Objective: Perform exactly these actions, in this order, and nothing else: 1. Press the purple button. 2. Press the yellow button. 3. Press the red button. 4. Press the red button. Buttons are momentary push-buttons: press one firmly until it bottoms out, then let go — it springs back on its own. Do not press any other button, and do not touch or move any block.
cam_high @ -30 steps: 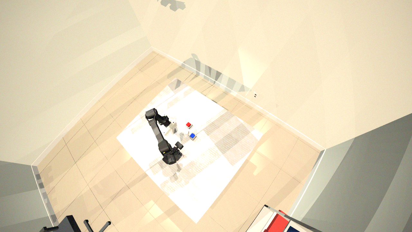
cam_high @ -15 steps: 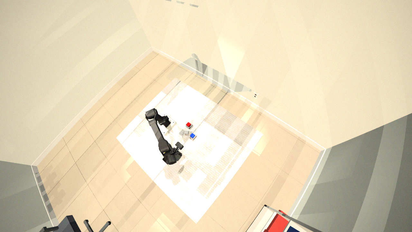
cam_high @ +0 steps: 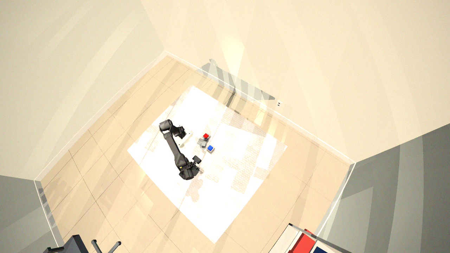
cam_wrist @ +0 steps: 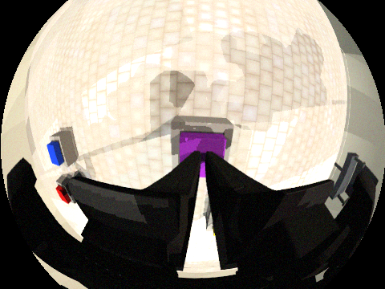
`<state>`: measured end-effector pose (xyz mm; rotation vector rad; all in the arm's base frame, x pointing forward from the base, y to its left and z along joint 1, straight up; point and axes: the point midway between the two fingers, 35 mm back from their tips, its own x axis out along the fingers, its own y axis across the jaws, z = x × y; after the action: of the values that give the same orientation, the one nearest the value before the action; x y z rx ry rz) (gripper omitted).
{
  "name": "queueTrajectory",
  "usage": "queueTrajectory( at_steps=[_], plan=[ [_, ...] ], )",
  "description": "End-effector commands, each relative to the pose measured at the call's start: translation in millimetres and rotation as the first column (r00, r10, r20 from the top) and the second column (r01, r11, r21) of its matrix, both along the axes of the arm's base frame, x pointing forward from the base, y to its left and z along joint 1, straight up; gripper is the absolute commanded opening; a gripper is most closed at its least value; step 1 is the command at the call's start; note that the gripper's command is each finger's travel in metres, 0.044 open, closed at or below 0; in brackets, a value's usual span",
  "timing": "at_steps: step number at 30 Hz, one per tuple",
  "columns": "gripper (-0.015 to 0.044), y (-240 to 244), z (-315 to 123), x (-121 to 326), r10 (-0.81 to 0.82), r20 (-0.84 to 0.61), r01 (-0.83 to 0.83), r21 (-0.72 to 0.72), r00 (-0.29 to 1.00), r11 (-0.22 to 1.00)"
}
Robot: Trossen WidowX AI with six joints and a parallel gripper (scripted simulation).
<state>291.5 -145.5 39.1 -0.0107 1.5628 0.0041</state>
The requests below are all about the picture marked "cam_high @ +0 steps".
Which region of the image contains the red button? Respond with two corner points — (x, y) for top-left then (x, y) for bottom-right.
(202, 133), (210, 141)

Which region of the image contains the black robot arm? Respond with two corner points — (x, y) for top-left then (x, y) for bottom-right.
(159, 119), (200, 180)

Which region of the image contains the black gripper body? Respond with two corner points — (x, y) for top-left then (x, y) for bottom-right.
(179, 155), (201, 180)

